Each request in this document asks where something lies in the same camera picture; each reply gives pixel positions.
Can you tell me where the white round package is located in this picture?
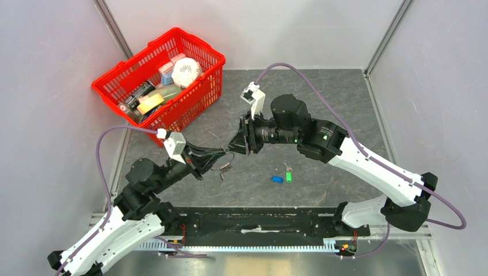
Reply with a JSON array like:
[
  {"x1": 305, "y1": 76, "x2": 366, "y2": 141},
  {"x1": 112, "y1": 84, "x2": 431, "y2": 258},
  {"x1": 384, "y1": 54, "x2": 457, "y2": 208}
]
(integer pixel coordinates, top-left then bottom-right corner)
[{"x1": 171, "y1": 57, "x2": 203, "y2": 88}]

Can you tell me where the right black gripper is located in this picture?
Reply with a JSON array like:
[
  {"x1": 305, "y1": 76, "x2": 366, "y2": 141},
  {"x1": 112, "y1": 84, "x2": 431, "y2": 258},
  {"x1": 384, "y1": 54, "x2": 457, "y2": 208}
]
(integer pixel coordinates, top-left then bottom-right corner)
[{"x1": 224, "y1": 109, "x2": 300, "y2": 155}]

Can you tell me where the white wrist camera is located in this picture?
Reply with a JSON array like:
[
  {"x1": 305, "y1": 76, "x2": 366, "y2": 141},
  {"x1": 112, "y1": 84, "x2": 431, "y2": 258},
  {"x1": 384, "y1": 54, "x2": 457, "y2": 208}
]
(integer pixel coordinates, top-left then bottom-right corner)
[
  {"x1": 156, "y1": 128, "x2": 186, "y2": 164},
  {"x1": 241, "y1": 82, "x2": 265, "y2": 120}
]

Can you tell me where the white slotted cable duct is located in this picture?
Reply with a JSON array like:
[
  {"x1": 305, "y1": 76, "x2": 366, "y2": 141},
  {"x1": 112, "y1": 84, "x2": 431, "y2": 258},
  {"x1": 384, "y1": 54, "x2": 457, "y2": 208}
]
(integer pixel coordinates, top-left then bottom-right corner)
[{"x1": 135, "y1": 239, "x2": 341, "y2": 254}]

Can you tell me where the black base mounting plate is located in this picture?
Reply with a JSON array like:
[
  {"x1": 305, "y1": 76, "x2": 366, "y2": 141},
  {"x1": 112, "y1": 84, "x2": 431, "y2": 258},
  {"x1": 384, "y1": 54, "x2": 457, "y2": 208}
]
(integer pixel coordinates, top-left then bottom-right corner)
[{"x1": 163, "y1": 207, "x2": 371, "y2": 247}]

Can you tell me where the purple cable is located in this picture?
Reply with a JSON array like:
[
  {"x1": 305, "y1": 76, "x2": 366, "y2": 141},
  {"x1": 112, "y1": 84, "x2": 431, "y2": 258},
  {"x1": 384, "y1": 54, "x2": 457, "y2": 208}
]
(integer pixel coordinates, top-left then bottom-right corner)
[
  {"x1": 254, "y1": 63, "x2": 468, "y2": 231},
  {"x1": 55, "y1": 125, "x2": 169, "y2": 276}
]

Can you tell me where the keyring with key bunch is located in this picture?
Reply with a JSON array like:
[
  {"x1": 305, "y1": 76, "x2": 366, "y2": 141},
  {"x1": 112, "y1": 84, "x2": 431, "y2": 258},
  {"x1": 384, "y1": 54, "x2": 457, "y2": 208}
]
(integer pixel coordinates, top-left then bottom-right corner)
[{"x1": 210, "y1": 152, "x2": 235, "y2": 182}]

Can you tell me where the blue small box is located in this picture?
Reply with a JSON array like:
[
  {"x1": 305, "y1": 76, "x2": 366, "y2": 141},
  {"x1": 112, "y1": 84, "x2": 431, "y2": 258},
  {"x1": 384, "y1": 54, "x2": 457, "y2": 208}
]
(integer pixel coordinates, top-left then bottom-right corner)
[{"x1": 161, "y1": 73, "x2": 174, "y2": 86}]

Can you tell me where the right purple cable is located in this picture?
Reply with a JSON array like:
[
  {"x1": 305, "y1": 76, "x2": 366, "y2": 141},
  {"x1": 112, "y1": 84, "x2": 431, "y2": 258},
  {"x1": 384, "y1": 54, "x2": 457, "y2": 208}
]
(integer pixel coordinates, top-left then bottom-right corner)
[{"x1": 254, "y1": 63, "x2": 468, "y2": 231}]

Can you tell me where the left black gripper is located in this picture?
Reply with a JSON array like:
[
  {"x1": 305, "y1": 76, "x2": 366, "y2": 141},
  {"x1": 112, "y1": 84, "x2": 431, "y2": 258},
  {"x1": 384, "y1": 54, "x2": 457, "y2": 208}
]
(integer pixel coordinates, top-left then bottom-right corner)
[{"x1": 152, "y1": 139, "x2": 227, "y2": 193}]

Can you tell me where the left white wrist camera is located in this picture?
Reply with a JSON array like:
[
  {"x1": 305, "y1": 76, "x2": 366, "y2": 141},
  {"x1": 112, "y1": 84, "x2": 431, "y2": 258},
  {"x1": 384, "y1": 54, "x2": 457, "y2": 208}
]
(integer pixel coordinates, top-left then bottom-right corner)
[{"x1": 156, "y1": 128, "x2": 186, "y2": 164}]

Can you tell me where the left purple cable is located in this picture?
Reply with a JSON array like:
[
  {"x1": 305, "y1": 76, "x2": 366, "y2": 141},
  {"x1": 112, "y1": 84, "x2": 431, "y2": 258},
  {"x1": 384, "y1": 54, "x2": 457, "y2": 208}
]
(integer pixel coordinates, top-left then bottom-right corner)
[{"x1": 55, "y1": 125, "x2": 169, "y2": 276}]

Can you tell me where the blue tag key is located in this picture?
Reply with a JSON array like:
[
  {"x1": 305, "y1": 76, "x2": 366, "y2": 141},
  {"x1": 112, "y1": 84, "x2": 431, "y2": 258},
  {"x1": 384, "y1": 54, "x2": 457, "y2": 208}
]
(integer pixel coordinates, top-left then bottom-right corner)
[{"x1": 268, "y1": 175, "x2": 285, "y2": 184}]

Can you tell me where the red plastic shopping basket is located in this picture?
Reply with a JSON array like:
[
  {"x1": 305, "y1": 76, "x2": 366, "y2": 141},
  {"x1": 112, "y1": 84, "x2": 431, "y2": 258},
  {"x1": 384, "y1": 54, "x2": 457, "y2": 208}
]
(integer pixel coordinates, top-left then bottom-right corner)
[{"x1": 91, "y1": 28, "x2": 226, "y2": 132}]

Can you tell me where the green tag key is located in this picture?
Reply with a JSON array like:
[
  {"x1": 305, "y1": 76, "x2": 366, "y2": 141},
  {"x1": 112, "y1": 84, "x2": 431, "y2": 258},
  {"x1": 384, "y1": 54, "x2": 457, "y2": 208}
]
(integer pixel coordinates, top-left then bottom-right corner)
[{"x1": 283, "y1": 162, "x2": 293, "y2": 183}]

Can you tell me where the yellow box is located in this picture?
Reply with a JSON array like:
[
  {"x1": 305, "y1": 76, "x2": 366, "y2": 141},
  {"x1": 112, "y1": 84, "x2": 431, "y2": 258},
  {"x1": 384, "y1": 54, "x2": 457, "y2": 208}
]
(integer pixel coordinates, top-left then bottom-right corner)
[{"x1": 136, "y1": 94, "x2": 164, "y2": 115}]

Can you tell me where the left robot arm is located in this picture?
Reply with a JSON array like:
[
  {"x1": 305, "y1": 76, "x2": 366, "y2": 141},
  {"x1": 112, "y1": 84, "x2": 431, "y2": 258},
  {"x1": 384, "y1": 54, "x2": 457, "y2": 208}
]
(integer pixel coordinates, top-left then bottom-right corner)
[{"x1": 48, "y1": 144, "x2": 227, "y2": 275}]

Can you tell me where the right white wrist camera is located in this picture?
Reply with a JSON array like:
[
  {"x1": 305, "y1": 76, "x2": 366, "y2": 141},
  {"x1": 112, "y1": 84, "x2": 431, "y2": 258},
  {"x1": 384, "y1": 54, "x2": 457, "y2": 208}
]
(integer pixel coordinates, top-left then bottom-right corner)
[{"x1": 241, "y1": 82, "x2": 265, "y2": 120}]

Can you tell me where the pink white box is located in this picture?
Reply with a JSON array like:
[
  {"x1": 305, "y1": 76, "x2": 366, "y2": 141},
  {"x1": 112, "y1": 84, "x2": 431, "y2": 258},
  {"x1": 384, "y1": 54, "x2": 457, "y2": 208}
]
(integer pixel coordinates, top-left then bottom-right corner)
[{"x1": 158, "y1": 53, "x2": 186, "y2": 75}]

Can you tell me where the green bottle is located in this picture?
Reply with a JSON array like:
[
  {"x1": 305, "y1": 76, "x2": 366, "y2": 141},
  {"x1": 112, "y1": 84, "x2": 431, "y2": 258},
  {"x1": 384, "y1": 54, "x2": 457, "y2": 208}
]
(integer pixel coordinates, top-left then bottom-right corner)
[{"x1": 147, "y1": 84, "x2": 182, "y2": 101}]

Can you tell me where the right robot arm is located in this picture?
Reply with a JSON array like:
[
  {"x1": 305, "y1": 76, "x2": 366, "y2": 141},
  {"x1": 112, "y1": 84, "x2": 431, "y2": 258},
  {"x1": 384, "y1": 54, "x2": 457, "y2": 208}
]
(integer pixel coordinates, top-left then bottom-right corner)
[{"x1": 226, "y1": 94, "x2": 438, "y2": 235}]

